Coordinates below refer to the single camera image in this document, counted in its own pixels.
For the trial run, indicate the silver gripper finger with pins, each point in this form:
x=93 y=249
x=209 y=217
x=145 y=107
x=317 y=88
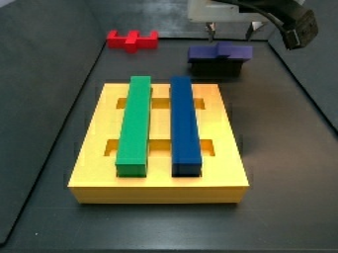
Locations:
x=254 y=27
x=210 y=30

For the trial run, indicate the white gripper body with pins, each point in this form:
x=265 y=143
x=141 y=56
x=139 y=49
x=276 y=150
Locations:
x=204 y=11

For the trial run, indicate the purple cross-shaped block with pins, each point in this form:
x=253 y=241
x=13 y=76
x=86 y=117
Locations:
x=224 y=50

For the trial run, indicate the black angle fixture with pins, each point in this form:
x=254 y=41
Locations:
x=217 y=69

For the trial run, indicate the yellow slotted board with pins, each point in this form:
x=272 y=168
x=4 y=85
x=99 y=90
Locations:
x=224 y=182

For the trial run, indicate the red cross-shaped block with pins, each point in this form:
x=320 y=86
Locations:
x=134 y=41

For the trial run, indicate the blue bar block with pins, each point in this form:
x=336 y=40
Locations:
x=186 y=158

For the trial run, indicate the green bar block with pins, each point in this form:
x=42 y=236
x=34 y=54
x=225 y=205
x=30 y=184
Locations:
x=133 y=149

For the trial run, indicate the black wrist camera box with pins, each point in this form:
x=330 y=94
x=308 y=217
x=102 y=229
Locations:
x=297 y=20

